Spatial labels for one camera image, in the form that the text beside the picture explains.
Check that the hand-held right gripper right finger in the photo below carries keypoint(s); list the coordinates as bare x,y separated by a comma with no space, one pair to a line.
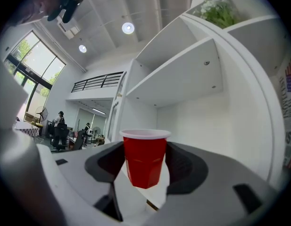
206,196

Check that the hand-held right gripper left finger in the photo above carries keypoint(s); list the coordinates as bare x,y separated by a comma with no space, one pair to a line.
88,173

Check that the red plastic cup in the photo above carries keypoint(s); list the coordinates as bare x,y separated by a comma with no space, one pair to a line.
145,159

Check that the white shelf desk unit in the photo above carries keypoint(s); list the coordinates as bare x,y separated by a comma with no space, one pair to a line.
183,79

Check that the white floor fan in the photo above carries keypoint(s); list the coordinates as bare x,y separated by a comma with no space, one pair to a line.
96,130

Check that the black office chair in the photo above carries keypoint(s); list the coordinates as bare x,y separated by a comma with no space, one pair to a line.
60,136

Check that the checkered cloth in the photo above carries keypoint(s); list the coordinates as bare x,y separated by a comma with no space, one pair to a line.
27,129

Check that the black floor fan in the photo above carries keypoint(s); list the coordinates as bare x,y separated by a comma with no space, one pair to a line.
42,114

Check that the black mezzanine railing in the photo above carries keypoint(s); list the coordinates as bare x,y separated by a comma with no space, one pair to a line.
98,81

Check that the large glass window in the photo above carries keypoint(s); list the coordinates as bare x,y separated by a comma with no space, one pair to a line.
34,62

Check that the round ceiling lamp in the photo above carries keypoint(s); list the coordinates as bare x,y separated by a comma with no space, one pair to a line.
128,28
82,48

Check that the flag print box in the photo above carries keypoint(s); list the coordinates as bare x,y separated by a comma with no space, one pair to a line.
289,98

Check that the ceiling air conditioner vent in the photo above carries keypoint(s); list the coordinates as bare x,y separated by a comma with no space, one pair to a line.
68,28

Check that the person's face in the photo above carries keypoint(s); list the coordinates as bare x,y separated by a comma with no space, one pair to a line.
34,6

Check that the green plant with white flowers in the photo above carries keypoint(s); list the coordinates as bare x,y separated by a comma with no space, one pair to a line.
218,12

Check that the black head camera mount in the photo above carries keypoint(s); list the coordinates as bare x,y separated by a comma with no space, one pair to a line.
65,6

